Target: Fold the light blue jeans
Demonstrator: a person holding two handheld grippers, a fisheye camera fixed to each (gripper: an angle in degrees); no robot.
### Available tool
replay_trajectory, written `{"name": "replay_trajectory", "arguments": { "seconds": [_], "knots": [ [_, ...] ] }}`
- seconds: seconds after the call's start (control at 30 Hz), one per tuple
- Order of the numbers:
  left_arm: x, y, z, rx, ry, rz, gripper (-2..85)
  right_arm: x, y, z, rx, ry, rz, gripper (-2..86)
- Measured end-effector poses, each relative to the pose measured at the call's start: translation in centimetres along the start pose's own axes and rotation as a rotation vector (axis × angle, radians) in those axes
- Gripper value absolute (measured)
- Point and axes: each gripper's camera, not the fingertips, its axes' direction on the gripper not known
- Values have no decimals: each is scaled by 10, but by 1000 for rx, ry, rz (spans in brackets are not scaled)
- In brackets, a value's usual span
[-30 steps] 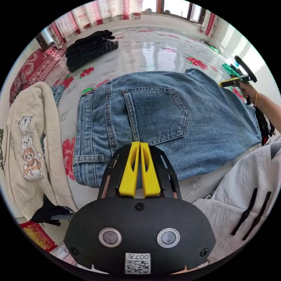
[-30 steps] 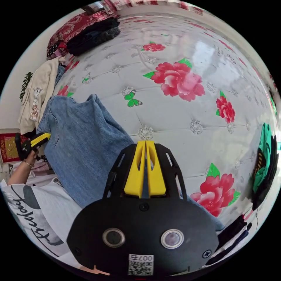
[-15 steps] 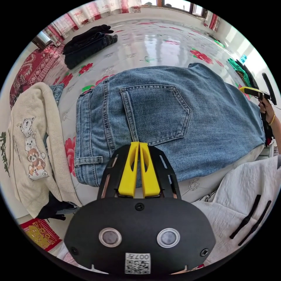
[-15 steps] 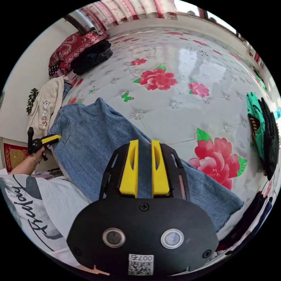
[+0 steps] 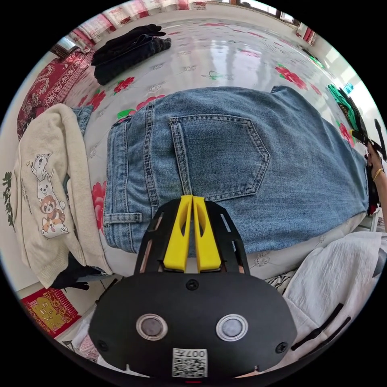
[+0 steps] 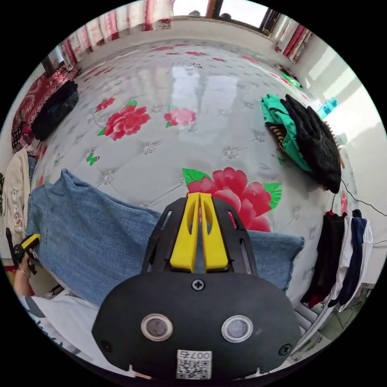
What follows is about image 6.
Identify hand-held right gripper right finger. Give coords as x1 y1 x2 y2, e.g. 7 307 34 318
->
200 192 229 273

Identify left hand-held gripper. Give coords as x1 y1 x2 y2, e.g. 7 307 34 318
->
13 233 42 275

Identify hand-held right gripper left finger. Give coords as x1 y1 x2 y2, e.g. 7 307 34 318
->
169 192 200 274

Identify light blue jeans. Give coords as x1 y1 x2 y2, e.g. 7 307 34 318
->
26 168 305 308

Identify person's left forearm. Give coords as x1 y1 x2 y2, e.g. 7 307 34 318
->
12 267 33 298

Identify person's left hand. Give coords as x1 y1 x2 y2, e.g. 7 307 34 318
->
18 253 34 274

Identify cream sweater with bear print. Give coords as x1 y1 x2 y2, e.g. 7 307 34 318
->
1 145 33 234

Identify person's body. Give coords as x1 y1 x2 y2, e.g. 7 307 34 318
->
18 289 105 365

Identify dark pile of clothes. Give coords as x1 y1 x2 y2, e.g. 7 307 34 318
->
31 81 79 141

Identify bed with floral sheet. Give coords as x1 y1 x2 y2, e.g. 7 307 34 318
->
29 38 360 303

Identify red patterned folded quilt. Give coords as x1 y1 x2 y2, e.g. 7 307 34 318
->
11 67 81 149

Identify blue water bottle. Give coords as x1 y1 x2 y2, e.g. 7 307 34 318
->
316 96 338 119

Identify green bag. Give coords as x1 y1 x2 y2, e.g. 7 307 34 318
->
281 72 303 89

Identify red and white curtain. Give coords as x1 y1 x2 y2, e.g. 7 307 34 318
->
59 0 177 66
274 23 314 65

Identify window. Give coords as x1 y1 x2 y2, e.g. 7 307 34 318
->
173 0 282 34

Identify black cable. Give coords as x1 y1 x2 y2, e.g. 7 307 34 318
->
330 178 387 217

